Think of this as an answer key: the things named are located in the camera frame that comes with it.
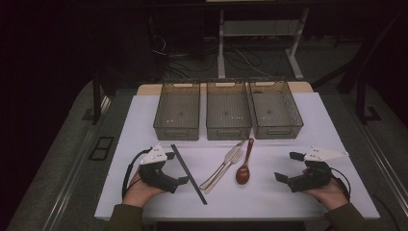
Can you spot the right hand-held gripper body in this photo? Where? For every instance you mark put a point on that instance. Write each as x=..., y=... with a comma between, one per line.
x=312, y=179

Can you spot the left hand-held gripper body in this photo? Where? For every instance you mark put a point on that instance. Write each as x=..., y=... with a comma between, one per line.
x=157, y=178

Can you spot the brown wooden spoon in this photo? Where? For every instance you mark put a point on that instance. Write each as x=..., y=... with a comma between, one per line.
x=242, y=174

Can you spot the translucent grey plastic bin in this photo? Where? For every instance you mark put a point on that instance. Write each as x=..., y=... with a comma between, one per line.
x=178, y=109
x=228, y=109
x=275, y=109

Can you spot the silver fork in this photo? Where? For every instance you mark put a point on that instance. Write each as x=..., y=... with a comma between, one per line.
x=237, y=157

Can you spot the silver table knife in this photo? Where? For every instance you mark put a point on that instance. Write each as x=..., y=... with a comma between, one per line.
x=229, y=154

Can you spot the person's left hand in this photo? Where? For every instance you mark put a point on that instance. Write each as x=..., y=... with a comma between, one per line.
x=139, y=192

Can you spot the person's right hand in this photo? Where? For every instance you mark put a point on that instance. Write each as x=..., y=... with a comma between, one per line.
x=330, y=195

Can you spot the white table cover sheet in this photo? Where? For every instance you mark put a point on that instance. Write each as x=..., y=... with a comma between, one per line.
x=272, y=199

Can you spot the black metal stand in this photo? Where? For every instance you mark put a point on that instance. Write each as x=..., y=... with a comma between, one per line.
x=361, y=102

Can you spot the black floor outlet frame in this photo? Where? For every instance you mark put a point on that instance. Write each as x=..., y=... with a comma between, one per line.
x=96, y=157

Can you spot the metal floor rail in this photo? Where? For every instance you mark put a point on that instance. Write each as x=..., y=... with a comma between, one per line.
x=69, y=179
x=378, y=150

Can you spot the white metal desk frame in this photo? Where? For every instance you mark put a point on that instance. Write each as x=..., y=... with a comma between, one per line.
x=221, y=48

